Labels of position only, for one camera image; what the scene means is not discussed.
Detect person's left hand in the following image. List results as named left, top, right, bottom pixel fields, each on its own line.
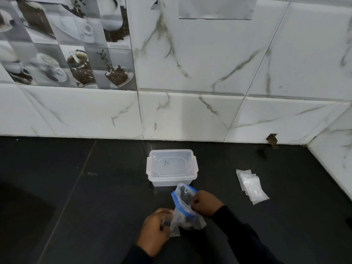
left=136, top=208, right=174, bottom=258

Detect person's right hand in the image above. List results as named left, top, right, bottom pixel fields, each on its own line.
left=191, top=190, right=224, bottom=218

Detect clear blue-zip plastic bag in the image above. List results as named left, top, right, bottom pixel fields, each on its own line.
left=169, top=183, right=207, bottom=237

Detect person's right forearm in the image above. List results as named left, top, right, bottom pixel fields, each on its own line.
left=211, top=205, right=284, bottom=264

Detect person's left forearm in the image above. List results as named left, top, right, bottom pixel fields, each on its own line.
left=122, top=245, right=153, bottom=264

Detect clear plastic lidded container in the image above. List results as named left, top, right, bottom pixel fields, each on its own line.
left=146, top=149, right=199, bottom=187

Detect small clear plastic pouch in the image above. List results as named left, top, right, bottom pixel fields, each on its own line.
left=240, top=173, right=257, bottom=192
left=243, top=177, right=270, bottom=205
left=236, top=169, right=252, bottom=191

